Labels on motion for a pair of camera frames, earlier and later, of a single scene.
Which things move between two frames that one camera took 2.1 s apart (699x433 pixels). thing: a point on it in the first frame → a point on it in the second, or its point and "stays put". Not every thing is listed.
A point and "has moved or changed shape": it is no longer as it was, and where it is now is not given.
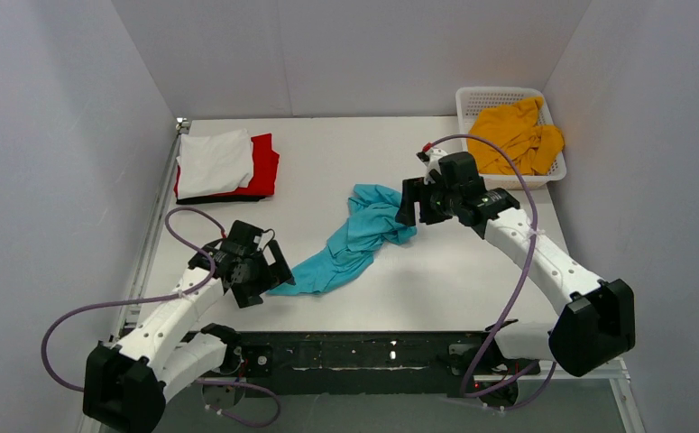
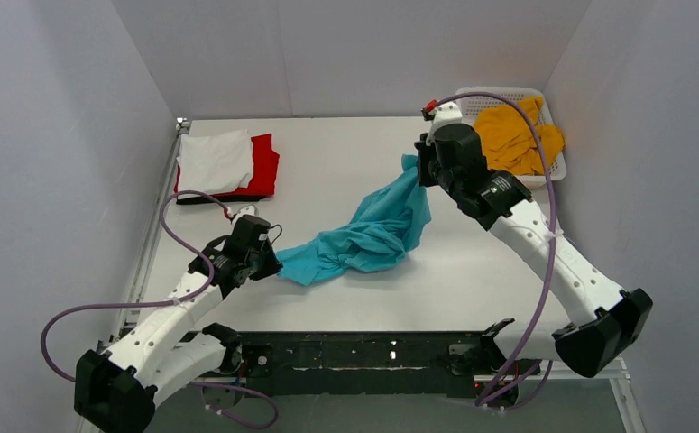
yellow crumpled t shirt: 514,126 stays put
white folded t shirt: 214,164 stays put
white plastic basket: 470,100 stays put
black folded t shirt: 218,199 stays put
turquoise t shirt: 356,244 has moved or changed shape
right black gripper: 422,200 → 427,165
